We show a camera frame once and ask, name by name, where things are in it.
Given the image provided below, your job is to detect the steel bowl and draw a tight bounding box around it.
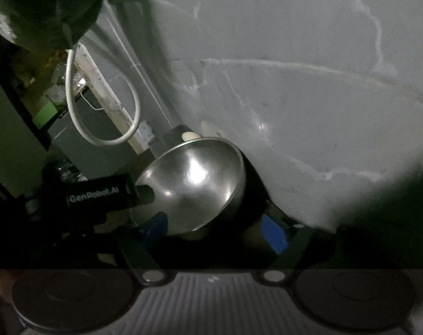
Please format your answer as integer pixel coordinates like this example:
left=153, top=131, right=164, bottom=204
left=130, top=138, right=246, bottom=235

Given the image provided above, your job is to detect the dark grey cabinet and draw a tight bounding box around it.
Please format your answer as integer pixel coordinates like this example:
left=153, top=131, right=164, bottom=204
left=49, top=90, right=137, bottom=178

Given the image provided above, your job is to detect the green box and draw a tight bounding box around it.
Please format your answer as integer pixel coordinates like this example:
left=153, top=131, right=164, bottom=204
left=33, top=102, right=58, bottom=129

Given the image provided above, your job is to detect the small cream cylinder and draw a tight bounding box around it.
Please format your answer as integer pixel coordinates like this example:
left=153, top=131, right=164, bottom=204
left=181, top=131, right=201, bottom=142

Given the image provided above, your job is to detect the dark plastic bag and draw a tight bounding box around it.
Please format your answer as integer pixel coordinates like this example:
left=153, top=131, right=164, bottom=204
left=0, top=0, right=103, bottom=52

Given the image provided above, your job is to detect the white painted wooden post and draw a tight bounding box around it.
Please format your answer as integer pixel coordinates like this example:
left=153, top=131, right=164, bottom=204
left=66, top=39, right=147, bottom=154

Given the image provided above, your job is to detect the thin white wire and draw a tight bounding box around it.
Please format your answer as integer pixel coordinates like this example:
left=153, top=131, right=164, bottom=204
left=78, top=88, right=104, bottom=111

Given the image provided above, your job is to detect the white looped cable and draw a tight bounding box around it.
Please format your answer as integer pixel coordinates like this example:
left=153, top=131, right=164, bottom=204
left=65, top=49, right=142, bottom=148

